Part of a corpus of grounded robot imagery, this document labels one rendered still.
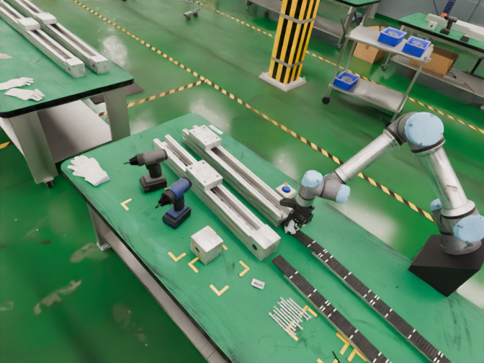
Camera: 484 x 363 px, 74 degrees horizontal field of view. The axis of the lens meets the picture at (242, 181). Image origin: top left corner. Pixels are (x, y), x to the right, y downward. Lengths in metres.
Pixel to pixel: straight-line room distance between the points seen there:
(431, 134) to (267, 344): 0.95
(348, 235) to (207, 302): 0.76
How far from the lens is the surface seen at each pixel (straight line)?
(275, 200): 1.58
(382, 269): 1.62
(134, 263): 2.08
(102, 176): 1.75
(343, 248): 1.60
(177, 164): 1.68
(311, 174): 1.31
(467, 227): 1.47
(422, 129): 1.32
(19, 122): 2.56
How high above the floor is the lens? 1.96
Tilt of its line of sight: 43 degrees down
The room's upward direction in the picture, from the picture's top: 10 degrees clockwise
